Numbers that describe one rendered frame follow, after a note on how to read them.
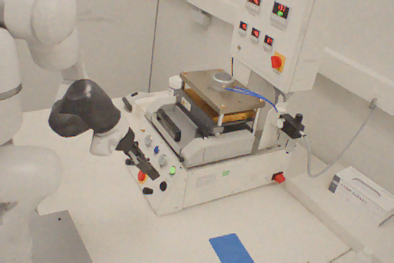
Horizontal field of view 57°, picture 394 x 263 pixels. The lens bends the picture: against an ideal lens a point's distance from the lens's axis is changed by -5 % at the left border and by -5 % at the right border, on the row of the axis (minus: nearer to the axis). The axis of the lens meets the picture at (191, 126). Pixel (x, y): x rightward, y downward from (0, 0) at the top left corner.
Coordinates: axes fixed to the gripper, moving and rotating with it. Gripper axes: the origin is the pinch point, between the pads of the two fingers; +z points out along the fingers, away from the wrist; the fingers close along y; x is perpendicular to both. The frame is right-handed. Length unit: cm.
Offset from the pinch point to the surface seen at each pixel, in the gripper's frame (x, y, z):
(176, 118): -15.3, 18.8, 4.3
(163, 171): -2.3, 3.5, 7.3
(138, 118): -1, 49, 20
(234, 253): -8.0, -26.9, 22.2
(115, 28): -11, 164, 35
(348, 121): -74, 4, 43
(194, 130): -18.1, 7.0, 2.1
